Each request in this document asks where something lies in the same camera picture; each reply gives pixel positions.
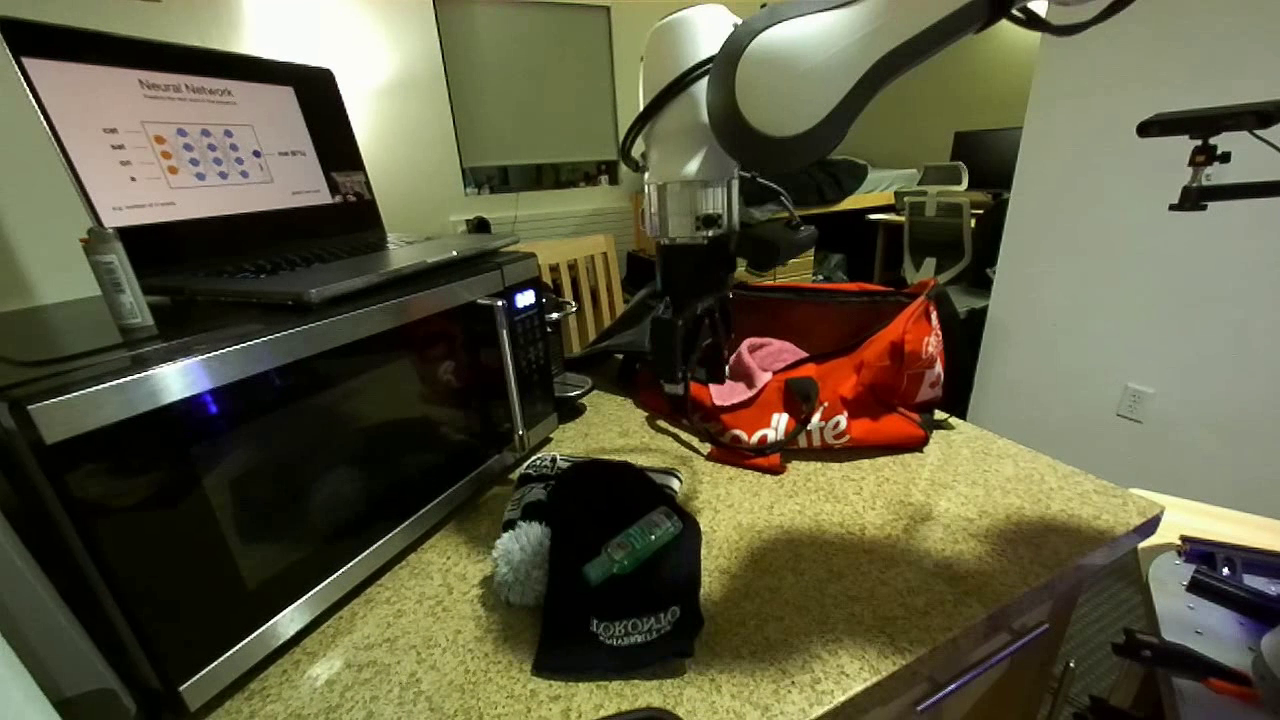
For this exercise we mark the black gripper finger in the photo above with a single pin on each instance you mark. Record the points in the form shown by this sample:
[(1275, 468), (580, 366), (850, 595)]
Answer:
[(671, 348), (710, 347)]

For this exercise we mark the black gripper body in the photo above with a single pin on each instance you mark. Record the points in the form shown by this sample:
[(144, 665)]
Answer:
[(694, 275)]

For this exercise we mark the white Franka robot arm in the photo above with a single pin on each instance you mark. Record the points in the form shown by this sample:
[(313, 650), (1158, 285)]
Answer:
[(800, 74)]

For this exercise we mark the red duffel bag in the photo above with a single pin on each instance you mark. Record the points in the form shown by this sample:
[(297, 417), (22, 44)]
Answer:
[(865, 384)]

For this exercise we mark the grey backpack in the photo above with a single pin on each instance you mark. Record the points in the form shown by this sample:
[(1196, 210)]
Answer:
[(626, 324)]

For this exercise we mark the wooden slat-back chair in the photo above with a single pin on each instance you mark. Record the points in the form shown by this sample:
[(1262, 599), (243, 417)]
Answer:
[(586, 285)]

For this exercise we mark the black clothing pile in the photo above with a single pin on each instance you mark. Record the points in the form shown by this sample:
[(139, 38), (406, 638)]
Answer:
[(815, 180)]

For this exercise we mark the green tube package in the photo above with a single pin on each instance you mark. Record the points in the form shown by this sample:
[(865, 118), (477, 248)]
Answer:
[(635, 544)]

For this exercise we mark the black white striped knit hat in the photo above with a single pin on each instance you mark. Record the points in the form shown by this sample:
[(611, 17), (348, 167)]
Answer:
[(529, 506)]

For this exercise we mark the grey office chair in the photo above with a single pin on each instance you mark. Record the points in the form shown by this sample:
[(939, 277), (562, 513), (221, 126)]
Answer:
[(933, 226)]

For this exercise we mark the grey window blind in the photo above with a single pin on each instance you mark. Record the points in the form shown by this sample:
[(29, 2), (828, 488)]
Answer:
[(525, 86)]

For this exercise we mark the grey fluffy pompom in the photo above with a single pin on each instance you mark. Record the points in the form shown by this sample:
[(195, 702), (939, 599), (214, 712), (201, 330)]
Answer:
[(521, 561)]

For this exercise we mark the black computer monitor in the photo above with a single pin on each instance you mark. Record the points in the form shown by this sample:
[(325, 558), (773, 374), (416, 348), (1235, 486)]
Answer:
[(985, 157)]

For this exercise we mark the black steel microwave oven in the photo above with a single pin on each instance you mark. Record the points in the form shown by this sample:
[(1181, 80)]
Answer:
[(264, 454)]

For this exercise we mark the black open laptop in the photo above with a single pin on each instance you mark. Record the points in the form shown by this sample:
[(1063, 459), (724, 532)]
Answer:
[(172, 144)]

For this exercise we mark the white tool tray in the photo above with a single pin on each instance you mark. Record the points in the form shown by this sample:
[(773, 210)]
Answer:
[(1200, 600)]

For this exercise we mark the black orange hand tools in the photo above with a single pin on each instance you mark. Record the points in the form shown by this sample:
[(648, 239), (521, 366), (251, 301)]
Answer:
[(1181, 659)]

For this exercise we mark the white wall outlet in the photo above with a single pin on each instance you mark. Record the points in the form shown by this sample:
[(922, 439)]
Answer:
[(1132, 400)]

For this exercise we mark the black camera on mount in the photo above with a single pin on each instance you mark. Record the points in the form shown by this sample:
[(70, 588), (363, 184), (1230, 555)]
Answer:
[(1204, 123)]

